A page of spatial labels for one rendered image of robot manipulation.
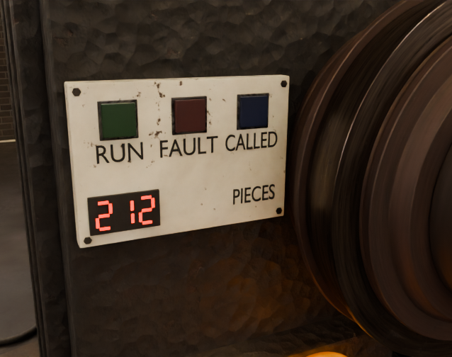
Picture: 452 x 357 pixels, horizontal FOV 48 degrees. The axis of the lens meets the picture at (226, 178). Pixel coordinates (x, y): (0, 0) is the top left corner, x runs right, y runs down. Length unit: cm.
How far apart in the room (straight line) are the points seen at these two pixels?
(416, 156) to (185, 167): 25
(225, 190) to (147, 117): 13
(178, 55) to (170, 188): 15
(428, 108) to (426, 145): 4
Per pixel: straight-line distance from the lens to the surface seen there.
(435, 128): 54
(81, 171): 55
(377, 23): 61
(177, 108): 56
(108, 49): 56
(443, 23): 58
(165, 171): 58
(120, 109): 54
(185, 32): 58
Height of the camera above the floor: 129
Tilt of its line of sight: 16 degrees down
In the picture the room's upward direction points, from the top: straight up
